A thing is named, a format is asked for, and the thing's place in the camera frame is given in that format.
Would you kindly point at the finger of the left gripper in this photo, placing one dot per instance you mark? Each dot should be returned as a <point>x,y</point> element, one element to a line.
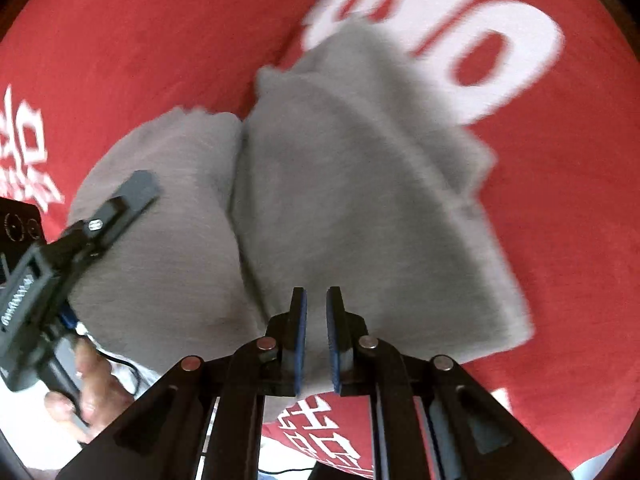
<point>125,205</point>

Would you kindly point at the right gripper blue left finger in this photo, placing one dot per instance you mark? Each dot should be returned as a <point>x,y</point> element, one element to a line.
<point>271,365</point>

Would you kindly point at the red wedding blanket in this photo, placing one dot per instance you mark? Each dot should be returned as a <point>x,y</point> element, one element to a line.
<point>550,86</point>

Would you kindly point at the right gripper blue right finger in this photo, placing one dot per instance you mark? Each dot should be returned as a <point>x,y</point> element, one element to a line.
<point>365,365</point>

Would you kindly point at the grey fleece garment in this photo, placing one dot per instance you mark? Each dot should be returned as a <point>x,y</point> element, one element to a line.
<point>349,172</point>

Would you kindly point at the person's left hand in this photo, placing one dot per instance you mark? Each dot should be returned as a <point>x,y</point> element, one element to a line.
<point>102,398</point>

